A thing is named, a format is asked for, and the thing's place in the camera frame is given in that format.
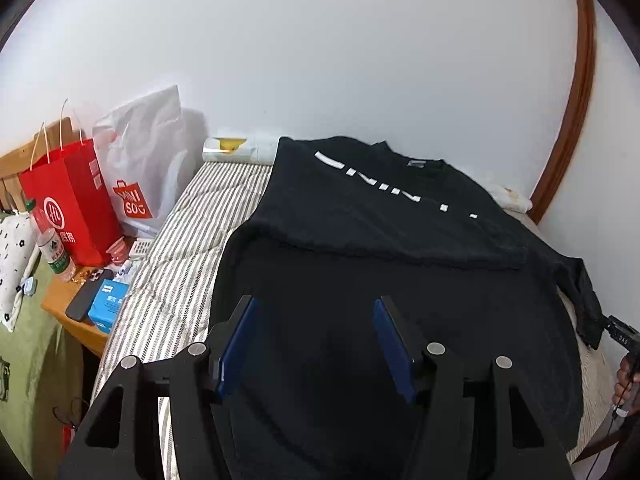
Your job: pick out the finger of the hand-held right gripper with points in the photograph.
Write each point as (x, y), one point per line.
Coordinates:
(622, 334)

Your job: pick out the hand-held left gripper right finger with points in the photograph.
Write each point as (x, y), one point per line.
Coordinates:
(395, 345)

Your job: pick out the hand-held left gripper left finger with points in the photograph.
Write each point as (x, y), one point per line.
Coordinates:
(239, 340)

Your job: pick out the black printed shirt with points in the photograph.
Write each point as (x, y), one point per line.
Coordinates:
(375, 245)

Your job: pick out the person's right hand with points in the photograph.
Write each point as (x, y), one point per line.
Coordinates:
(625, 372)

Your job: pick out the striped bed mattress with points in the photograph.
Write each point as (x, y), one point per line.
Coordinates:
(165, 270)

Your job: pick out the white remote control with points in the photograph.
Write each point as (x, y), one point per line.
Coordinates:
(142, 247)

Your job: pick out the blue tissue box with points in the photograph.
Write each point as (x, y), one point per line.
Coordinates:
(107, 306)

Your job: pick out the pink plastic cup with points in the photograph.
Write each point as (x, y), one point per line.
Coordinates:
(119, 252)

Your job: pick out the black smartphone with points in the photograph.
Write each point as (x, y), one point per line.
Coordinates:
(87, 295)

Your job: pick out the wooden nightstand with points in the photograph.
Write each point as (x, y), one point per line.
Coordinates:
(75, 332)

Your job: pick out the white crumpled cloth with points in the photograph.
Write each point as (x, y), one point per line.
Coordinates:
(510, 200)

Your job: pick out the white plastic shopping bag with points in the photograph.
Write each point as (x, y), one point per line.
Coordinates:
(145, 160)

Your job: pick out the clear plastic water bottle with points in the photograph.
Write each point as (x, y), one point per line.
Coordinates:
(50, 245)

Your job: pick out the green blanket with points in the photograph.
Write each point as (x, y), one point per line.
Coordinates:
(30, 375)

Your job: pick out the red paper shopping bag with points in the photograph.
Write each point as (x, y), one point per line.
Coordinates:
(70, 195)

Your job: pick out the brown wooden trim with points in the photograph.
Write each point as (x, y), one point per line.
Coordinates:
(575, 110)

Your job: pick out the white floral pillow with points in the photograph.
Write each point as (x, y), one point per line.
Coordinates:
(12, 260)

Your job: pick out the wooden headboard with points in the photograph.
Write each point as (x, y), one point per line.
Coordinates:
(10, 170)

